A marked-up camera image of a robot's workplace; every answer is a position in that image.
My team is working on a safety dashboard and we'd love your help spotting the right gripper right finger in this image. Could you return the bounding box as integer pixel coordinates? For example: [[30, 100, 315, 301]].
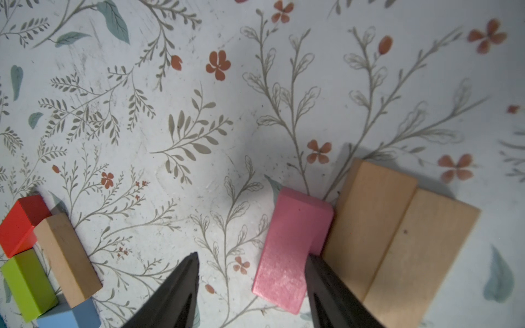
[[305, 254, 383, 328]]

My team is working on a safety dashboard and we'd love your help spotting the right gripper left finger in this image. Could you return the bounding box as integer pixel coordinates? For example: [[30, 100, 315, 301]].
[[123, 252, 200, 328]]

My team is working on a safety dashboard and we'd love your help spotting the long pink block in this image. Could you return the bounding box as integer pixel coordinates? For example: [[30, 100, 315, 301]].
[[252, 187, 334, 315]]

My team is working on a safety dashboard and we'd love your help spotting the natural wood block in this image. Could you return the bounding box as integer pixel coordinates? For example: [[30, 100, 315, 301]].
[[322, 159, 418, 301], [34, 213, 103, 308], [363, 189, 481, 327]]

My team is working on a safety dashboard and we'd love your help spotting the lime green block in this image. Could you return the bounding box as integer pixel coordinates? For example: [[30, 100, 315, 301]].
[[1, 249, 59, 323]]

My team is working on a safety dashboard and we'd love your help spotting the red block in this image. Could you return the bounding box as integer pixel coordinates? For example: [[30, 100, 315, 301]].
[[1, 194, 51, 258]]

